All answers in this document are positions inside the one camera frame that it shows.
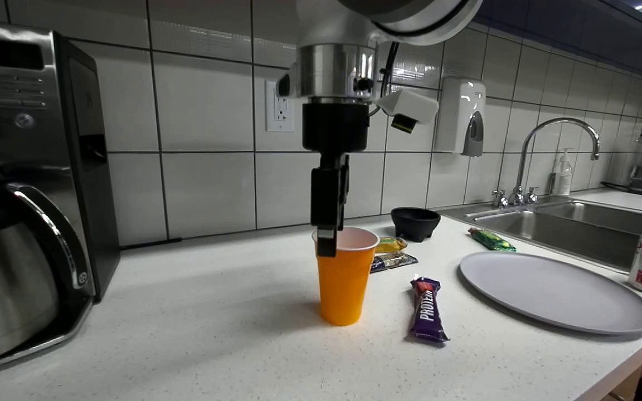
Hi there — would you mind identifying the white soap dispenser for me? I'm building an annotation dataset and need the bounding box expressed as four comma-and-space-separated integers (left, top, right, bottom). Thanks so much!
435, 77, 487, 158

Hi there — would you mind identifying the black bowl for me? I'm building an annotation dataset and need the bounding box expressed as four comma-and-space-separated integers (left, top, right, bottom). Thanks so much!
391, 207, 442, 243

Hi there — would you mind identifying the yellow snack packet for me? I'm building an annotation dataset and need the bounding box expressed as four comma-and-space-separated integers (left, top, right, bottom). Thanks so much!
376, 237, 408, 255

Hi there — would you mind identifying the dark snack bar packet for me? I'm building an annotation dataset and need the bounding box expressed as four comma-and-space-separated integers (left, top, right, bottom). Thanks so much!
369, 251, 419, 274

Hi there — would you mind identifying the orange plastic cup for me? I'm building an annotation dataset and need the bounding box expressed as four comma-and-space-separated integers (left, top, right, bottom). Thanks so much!
312, 226, 381, 327

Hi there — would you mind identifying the chrome tap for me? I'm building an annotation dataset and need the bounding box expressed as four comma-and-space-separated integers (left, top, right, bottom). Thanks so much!
491, 117, 601, 208

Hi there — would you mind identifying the green snack packet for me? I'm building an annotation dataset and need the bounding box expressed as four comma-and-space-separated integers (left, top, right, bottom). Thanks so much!
468, 227, 517, 253

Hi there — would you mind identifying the purple snack bar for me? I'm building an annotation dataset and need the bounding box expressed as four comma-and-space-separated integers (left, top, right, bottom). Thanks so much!
408, 276, 450, 344

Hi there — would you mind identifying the clear pump bottle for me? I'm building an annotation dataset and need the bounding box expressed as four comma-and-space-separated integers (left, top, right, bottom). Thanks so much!
549, 148, 573, 197

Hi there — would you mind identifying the steel sink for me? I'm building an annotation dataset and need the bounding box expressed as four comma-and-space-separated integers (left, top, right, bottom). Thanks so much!
438, 196, 642, 273

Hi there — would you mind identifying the grey round plate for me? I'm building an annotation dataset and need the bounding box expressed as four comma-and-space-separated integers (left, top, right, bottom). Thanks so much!
459, 251, 642, 335

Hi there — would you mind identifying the steel coffee maker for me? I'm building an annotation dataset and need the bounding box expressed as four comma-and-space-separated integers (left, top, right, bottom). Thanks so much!
0, 17, 121, 376

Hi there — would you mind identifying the steel coffee carafe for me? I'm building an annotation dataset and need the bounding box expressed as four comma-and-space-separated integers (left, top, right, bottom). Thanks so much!
0, 162, 96, 369

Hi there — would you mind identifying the white wall socket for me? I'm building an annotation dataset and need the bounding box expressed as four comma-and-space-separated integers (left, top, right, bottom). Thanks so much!
265, 80, 296, 133

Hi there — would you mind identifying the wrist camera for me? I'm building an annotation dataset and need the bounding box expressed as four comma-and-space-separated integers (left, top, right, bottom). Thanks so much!
376, 88, 440, 135

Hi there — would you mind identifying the dark wall cabinet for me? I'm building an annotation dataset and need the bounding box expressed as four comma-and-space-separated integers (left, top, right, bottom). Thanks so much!
476, 0, 642, 85

